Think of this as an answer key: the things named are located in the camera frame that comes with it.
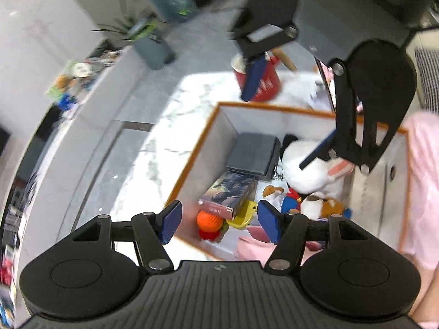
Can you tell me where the green potted plant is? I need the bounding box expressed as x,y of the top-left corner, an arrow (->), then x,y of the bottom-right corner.
92,7 -> 162,42

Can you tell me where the grey planter pot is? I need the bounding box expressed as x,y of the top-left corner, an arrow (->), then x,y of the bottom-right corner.
135,34 -> 175,71

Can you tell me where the pink wallet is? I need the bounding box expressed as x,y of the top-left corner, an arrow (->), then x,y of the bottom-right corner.
233,224 -> 323,264

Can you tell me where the dark printed card box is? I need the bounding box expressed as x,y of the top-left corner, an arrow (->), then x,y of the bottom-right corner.
198,173 -> 257,220

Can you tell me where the yellow plastic bowl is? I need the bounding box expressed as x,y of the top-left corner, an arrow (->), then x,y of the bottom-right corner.
224,202 -> 259,230

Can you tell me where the red blue figure toy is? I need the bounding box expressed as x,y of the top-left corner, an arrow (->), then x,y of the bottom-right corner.
281,188 -> 304,215

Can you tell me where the orange knitted toy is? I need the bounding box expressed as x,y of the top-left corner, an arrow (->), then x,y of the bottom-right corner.
196,211 -> 230,242

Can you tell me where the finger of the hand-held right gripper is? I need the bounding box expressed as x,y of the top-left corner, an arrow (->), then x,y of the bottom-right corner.
228,11 -> 299,103
298,60 -> 399,176

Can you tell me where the white pink plush rabbit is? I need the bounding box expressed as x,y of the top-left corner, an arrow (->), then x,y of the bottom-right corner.
280,134 -> 357,196

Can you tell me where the wooden handle tool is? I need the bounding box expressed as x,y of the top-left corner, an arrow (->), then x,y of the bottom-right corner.
271,49 -> 299,73

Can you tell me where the red paper cup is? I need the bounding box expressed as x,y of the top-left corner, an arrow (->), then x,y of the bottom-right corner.
230,53 -> 282,103

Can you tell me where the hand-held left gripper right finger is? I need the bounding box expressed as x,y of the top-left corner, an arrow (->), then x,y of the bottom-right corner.
257,200 -> 370,275

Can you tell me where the brown bear plush toy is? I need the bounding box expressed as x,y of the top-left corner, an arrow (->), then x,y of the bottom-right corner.
300,194 -> 352,220

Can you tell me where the person's pink clothing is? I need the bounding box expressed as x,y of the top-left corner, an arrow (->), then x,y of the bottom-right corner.
399,111 -> 439,329

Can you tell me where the small black box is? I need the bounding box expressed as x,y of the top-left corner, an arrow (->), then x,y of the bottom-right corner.
226,132 -> 282,182

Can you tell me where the pile of colourful items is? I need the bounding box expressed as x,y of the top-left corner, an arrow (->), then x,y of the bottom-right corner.
46,50 -> 120,112

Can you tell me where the checkered fabric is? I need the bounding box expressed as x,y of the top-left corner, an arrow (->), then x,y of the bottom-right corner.
413,46 -> 439,114

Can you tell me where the small brown white toy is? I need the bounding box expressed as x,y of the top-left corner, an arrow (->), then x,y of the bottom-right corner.
262,184 -> 285,199

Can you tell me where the orange-rimmed white storage box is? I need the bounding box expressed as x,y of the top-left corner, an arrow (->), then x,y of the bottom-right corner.
165,101 -> 412,263

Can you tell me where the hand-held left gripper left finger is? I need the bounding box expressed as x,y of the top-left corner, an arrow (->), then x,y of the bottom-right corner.
73,200 -> 183,275

